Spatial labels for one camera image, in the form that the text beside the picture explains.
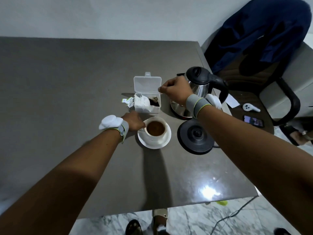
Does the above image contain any person's left hand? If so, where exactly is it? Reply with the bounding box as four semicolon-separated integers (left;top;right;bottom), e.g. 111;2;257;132
121;111;146;132

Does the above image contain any person's right hand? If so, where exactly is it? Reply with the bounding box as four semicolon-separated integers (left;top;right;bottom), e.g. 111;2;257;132
158;75;194;107

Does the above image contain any white ceramic cup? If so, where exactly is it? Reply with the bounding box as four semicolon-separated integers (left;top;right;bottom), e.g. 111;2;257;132
139;117;169;142

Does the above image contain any steel electric kettle black lid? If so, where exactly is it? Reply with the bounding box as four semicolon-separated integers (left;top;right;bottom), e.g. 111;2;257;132
170;66;229;120

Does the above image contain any clear plastic tea bag box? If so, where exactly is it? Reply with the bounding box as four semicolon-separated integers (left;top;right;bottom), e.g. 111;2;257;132
133;71;162;114

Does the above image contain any white saucer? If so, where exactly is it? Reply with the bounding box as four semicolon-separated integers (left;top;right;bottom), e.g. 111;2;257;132
137;122;172;149

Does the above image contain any person's right forearm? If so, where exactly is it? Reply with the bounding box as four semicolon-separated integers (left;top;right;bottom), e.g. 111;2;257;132
197;105;313;235

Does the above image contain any person's left forearm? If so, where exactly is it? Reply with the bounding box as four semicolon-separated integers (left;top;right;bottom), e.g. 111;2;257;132
0;129;123;235

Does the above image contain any person's right sandalled foot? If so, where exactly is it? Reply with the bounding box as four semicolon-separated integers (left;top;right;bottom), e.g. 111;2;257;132
152;208;169;235

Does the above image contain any person's left sandalled foot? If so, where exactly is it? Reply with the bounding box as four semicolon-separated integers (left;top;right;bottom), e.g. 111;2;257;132
125;219;143;235

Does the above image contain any black kettle base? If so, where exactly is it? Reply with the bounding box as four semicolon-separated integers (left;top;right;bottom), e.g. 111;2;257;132
177;118;220;155

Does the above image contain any white paper sheet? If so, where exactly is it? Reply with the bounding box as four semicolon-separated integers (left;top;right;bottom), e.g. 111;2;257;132
224;93;241;109

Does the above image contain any brown office chair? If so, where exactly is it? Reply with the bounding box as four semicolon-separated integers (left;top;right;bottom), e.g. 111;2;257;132
204;0;313;135

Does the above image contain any black smartphone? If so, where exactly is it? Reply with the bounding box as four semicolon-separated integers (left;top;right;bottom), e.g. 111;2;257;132
243;115;264;128

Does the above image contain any dark blue jacket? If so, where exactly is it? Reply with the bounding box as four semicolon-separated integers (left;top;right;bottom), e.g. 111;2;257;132
204;0;312;75

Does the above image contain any black sandal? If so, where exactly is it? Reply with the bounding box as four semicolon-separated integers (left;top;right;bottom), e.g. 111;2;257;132
273;227;293;235

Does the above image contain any white wrist tracker grey strap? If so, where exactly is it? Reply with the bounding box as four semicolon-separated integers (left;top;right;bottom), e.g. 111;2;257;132
185;93;222;119
98;115;129;144

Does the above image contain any dark floor cable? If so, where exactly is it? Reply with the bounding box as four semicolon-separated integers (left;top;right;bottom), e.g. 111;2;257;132
210;196;259;235

